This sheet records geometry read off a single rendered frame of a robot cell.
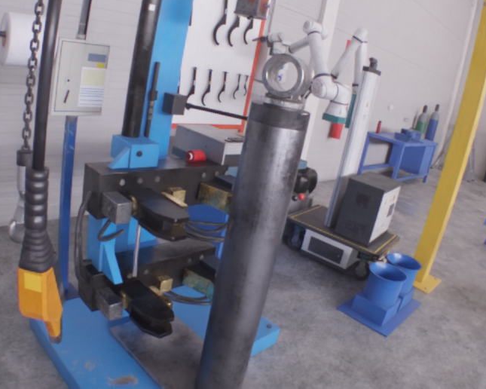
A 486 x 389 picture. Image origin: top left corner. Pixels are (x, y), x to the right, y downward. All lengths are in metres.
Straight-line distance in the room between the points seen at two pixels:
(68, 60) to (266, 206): 1.29
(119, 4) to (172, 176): 2.09
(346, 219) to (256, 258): 2.15
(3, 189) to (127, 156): 1.94
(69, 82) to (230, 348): 1.50
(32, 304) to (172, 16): 1.47
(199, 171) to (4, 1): 2.03
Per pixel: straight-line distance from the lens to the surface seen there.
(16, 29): 2.08
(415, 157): 8.36
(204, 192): 1.97
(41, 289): 0.84
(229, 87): 4.48
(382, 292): 3.06
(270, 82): 1.42
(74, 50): 2.20
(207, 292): 2.12
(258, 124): 1.38
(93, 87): 2.27
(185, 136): 2.27
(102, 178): 1.68
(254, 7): 1.80
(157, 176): 1.81
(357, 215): 3.54
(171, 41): 1.98
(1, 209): 3.62
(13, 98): 3.37
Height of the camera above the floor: 1.60
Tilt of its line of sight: 15 degrees down
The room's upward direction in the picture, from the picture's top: 11 degrees clockwise
